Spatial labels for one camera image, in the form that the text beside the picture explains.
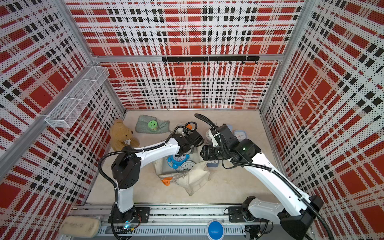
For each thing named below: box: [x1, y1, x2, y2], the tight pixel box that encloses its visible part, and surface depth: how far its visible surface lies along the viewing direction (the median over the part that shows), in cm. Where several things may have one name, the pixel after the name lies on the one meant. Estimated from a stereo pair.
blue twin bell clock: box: [166, 154, 190, 170], surface depth 92 cm
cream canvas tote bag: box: [154, 158, 211, 196], surface depth 77 cm
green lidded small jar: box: [147, 120, 158, 132], surface depth 109 cm
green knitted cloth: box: [135, 114, 172, 134], surface depth 111 cm
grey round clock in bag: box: [180, 160, 196, 173], surface depth 88 cm
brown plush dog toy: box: [109, 119, 140, 151], surface depth 87 cm
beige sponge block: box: [59, 216, 102, 238], surface depth 69 cm
